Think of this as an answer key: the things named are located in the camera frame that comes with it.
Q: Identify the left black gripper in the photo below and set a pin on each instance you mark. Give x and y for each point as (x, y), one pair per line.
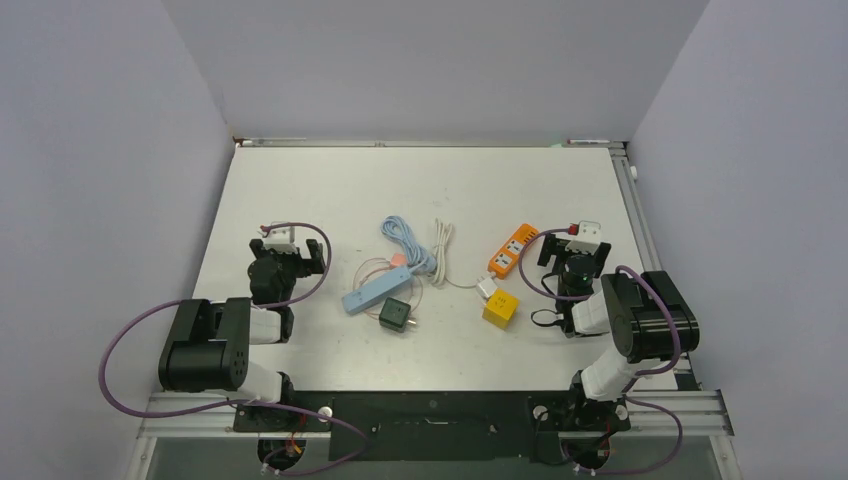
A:
(295, 257)

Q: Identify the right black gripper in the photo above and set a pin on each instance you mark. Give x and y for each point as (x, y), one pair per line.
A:
(555, 246)

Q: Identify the orange power strip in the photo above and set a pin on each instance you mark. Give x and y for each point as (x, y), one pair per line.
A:
(505, 259)

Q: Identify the light blue power strip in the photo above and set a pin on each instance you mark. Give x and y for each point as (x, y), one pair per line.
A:
(370, 293)

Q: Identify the dark green cube adapter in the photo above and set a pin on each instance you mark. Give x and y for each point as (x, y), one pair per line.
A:
(395, 315)

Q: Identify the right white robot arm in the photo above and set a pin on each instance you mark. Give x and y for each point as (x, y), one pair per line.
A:
(650, 324)

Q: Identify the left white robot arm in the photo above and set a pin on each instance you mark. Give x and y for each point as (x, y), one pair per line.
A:
(207, 348)

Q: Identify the white plug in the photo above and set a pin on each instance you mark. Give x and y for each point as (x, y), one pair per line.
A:
(486, 287)

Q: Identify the yellow cube adapter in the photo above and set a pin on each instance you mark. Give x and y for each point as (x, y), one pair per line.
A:
(500, 308)

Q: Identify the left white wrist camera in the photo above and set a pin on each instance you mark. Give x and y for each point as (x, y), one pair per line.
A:
(280, 239)

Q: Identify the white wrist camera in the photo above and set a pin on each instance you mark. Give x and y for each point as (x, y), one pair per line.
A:
(586, 237)
(280, 239)

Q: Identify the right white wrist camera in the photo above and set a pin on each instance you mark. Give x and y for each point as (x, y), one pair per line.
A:
(586, 237)

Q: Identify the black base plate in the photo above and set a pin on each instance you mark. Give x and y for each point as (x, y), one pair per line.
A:
(447, 426)

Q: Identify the aluminium frame rail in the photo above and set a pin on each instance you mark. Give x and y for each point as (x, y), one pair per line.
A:
(486, 192)

